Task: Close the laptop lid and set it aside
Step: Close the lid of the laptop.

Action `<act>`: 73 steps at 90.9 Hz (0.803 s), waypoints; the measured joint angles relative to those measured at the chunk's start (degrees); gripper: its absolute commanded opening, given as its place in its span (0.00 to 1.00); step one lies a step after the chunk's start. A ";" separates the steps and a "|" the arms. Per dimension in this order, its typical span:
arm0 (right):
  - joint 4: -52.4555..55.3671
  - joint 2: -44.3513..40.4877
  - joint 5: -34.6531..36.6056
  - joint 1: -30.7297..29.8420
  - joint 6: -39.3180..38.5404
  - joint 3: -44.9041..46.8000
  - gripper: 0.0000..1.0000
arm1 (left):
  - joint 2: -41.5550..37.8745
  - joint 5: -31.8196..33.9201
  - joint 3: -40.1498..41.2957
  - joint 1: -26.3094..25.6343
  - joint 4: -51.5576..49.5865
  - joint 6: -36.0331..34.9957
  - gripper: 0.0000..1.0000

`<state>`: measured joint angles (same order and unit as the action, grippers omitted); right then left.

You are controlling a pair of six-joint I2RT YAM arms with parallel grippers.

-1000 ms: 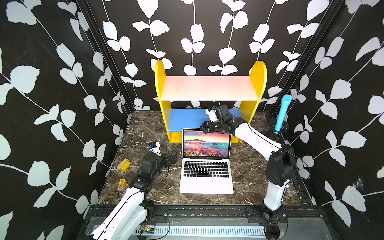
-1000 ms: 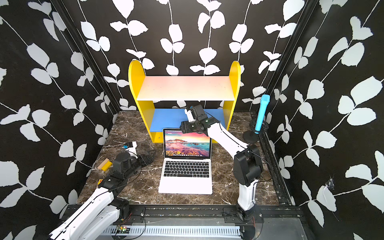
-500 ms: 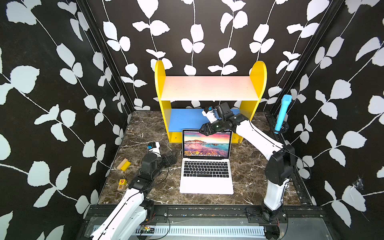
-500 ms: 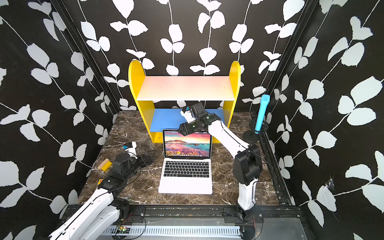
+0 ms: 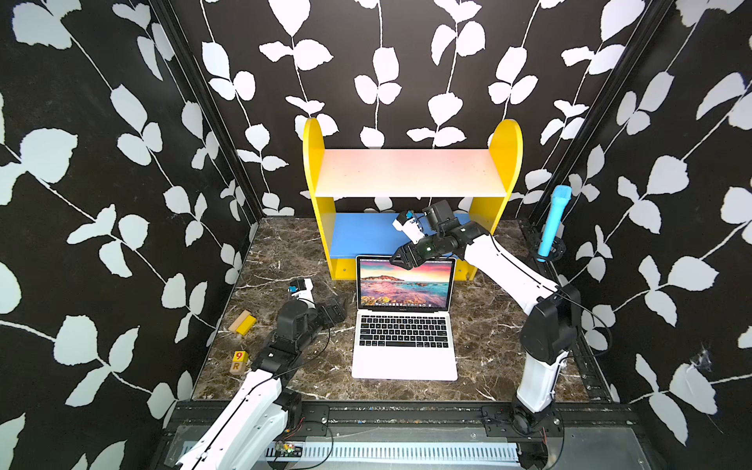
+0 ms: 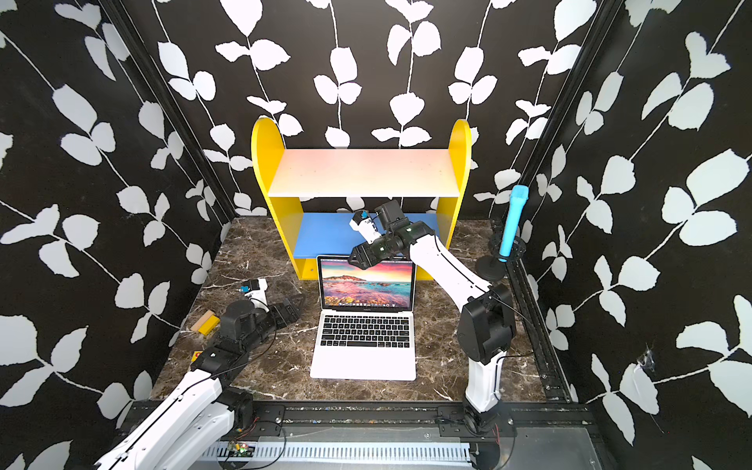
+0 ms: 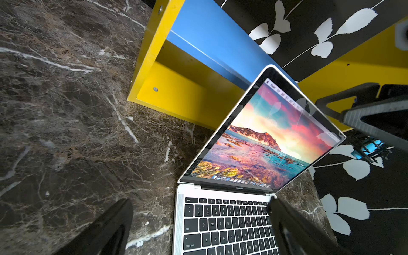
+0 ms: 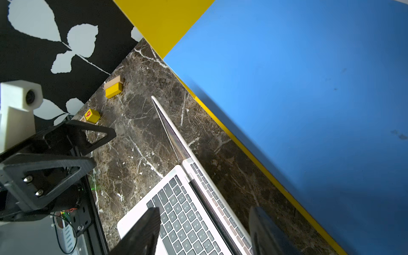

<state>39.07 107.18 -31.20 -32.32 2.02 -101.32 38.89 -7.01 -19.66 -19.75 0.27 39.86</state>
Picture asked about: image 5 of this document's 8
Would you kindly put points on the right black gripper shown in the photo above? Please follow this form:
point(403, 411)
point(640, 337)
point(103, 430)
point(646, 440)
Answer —
point(406, 252)

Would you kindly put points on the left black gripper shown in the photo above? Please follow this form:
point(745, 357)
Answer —
point(338, 313)

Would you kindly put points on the silver laptop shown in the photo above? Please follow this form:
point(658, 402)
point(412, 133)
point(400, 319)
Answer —
point(403, 329)

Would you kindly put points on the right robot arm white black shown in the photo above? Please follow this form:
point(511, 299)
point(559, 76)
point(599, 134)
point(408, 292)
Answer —
point(553, 312)

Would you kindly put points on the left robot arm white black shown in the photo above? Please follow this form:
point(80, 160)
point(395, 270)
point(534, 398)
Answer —
point(263, 408)

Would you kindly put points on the yellow wooden block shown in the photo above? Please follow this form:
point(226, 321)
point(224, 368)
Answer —
point(243, 324)

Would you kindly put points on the wooden number nine block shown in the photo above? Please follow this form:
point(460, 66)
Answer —
point(239, 363)

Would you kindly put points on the yellow shelf with coloured boards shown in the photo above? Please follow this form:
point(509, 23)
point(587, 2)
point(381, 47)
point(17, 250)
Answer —
point(487, 176)

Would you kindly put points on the small circuit board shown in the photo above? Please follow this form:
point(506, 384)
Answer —
point(285, 450)

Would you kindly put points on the blue toy microphone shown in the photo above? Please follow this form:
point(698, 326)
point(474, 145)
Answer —
point(560, 198)

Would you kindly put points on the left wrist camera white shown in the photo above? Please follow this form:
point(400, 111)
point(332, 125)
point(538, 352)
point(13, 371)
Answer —
point(301, 289)

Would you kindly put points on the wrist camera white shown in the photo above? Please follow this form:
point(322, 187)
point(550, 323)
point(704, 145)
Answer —
point(301, 289)
point(409, 224)

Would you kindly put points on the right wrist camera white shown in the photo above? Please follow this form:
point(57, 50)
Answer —
point(409, 224)

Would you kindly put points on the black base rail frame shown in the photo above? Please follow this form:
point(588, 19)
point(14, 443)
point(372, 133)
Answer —
point(314, 417)

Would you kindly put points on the perforated white rail strip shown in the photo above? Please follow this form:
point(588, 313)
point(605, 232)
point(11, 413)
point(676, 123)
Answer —
point(492, 454)

